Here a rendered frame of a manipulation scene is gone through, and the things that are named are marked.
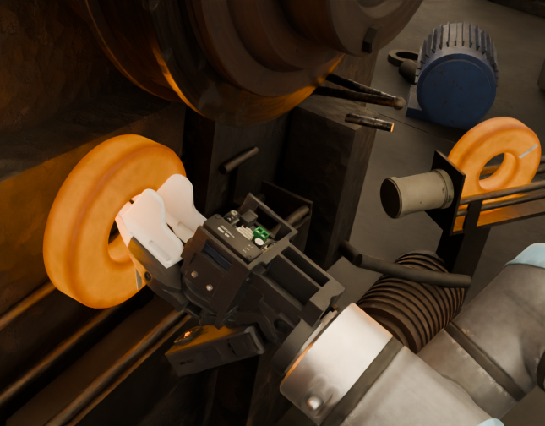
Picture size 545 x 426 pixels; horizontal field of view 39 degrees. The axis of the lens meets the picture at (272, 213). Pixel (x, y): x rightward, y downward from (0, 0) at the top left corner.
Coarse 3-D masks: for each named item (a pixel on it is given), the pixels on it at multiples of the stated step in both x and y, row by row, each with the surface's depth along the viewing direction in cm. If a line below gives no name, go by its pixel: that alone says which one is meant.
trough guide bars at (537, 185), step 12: (492, 168) 118; (540, 168) 123; (492, 192) 112; (504, 192) 113; (516, 192) 114; (540, 192) 117; (468, 204) 112; (480, 204) 112; (492, 204) 114; (504, 204) 114; (516, 204) 115; (456, 216) 112; (468, 216) 112; (468, 228) 114
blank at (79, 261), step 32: (96, 160) 61; (128, 160) 61; (160, 160) 65; (64, 192) 60; (96, 192) 59; (128, 192) 63; (64, 224) 60; (96, 224) 61; (64, 256) 60; (96, 256) 63; (128, 256) 68; (64, 288) 63; (96, 288) 64; (128, 288) 69
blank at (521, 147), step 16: (480, 128) 109; (496, 128) 108; (512, 128) 109; (528, 128) 110; (464, 144) 110; (480, 144) 108; (496, 144) 109; (512, 144) 111; (528, 144) 112; (464, 160) 109; (480, 160) 110; (512, 160) 114; (528, 160) 114; (496, 176) 117; (512, 176) 115; (528, 176) 116; (464, 192) 113; (480, 192) 114
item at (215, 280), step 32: (224, 224) 58; (256, 224) 62; (288, 224) 61; (192, 256) 58; (224, 256) 58; (256, 256) 57; (288, 256) 60; (192, 288) 60; (224, 288) 58; (256, 288) 58; (288, 288) 59; (320, 288) 57; (224, 320) 60; (256, 320) 60; (288, 320) 58; (320, 320) 57; (288, 352) 57
